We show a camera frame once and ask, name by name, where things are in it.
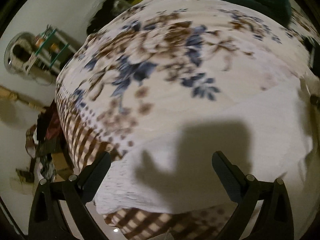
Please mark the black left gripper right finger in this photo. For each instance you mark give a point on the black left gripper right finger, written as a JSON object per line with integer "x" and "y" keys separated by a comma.
{"x": 275, "y": 220}

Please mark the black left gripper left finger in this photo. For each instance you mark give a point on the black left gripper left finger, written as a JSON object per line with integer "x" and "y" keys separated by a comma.
{"x": 47, "y": 220}

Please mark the white small garment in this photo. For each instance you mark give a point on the white small garment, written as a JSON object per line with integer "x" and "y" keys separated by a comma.
{"x": 174, "y": 172}

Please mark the clothes pile on floor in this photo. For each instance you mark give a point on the clothes pile on floor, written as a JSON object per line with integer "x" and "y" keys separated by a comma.
{"x": 46, "y": 146}

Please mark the floral and checked blanket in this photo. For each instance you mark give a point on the floral and checked blanket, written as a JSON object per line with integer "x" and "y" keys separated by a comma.
{"x": 163, "y": 62}

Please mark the green wire rack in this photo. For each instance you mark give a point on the green wire rack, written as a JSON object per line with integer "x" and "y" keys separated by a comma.
{"x": 52, "y": 52}

